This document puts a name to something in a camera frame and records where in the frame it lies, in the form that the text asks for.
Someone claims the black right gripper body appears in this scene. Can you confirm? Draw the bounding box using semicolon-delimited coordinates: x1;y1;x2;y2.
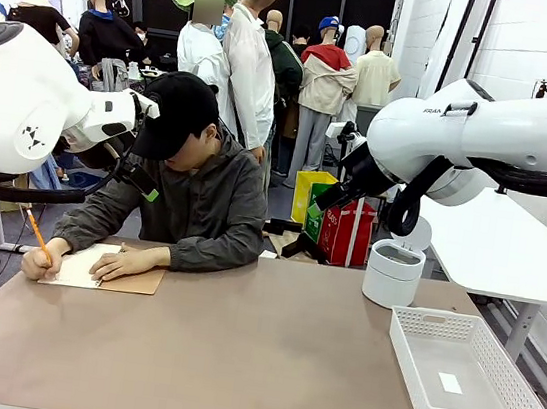
336;139;404;205

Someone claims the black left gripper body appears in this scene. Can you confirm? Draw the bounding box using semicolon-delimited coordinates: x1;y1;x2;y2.
73;134;137;177

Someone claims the yellow pencil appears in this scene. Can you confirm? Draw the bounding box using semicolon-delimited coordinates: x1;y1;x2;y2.
19;207;60;267

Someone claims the spiral notebook with brown cover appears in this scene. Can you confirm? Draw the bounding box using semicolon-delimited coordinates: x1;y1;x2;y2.
37;234;169;301

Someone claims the person's left forearm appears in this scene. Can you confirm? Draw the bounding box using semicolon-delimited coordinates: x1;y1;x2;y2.
166;229;264;283

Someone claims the person's right forearm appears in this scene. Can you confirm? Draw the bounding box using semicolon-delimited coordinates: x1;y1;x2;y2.
51;195;126;261

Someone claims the person's left hand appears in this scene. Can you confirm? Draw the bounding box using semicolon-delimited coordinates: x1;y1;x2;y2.
87;236;174;291

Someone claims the person's right hand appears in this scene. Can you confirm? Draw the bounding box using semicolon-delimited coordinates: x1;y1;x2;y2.
18;233;71;285

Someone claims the yellow recycling bin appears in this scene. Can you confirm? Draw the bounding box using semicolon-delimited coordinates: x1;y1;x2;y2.
289;167;344;232

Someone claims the green recycling bin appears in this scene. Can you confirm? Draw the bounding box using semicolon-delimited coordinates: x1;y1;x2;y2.
302;180;353;249

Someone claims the red recycling bin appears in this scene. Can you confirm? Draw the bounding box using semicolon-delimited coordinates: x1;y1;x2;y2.
314;193;380;272

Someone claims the black floor stand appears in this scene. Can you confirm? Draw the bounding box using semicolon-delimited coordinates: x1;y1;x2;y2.
263;217;335;267

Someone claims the blue cloth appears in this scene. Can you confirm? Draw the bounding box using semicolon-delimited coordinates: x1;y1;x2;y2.
28;152;67;193

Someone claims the grey jacket of seated person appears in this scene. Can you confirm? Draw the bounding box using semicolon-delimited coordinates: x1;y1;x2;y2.
50;109;279;283

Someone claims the black baseball cap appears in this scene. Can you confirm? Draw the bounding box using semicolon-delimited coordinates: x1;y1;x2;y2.
130;65;227;169

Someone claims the mannequin in beige shirt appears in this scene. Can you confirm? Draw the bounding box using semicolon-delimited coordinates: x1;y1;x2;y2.
349;22;409;112

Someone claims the white round trash can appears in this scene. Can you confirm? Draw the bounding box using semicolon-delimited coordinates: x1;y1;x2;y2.
359;209;435;315

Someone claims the mannequin in red beige jacket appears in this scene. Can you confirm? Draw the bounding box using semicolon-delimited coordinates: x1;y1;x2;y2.
283;13;367;196

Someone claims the mannequin in black hoodie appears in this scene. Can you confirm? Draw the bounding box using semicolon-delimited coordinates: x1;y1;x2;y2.
70;0;153;97

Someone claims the masked person in black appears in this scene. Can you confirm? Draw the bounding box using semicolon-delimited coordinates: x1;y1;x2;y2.
130;19;151;47

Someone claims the white oval object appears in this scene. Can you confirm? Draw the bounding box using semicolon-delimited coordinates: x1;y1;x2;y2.
342;24;369;66

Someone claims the mannequin in dark green hoodie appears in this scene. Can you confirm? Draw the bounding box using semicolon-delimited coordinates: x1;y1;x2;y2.
250;8;313;141

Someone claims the mannequin in white shirt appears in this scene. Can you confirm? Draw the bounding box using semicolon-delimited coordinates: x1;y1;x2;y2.
169;0;244;109

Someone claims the large white side table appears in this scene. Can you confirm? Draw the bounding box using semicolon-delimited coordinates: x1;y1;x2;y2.
400;178;547;368

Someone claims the black hanging headset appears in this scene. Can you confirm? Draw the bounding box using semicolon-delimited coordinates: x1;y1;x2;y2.
109;0;132;20

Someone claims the mannequin in black top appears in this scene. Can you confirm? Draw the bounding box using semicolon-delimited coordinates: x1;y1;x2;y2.
3;0;87;59

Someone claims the tall brown-haired mannequin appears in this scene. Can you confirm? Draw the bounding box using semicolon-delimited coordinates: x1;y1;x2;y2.
204;0;294;190

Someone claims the white label in basket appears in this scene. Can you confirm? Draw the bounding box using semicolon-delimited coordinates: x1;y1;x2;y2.
434;370;467;396

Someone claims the white perforated plastic basket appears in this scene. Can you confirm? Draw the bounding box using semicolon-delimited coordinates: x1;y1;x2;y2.
379;304;547;409

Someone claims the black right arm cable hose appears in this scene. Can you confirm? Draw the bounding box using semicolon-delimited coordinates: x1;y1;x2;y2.
383;140;547;257

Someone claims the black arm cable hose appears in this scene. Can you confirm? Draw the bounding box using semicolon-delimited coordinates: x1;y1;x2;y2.
0;100;145;220
383;140;547;257

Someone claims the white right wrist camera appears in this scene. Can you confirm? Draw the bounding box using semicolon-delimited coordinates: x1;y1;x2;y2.
323;119;366;148

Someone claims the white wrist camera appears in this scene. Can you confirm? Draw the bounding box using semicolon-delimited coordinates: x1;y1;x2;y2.
323;119;366;148
124;88;164;123

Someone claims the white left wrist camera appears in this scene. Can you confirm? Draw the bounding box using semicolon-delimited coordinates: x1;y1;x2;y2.
124;88;164;123

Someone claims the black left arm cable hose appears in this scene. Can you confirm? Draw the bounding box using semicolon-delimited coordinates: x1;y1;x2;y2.
0;100;145;220

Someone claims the black wall pipe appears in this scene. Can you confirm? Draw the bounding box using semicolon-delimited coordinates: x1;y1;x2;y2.
463;0;499;86
437;0;480;104

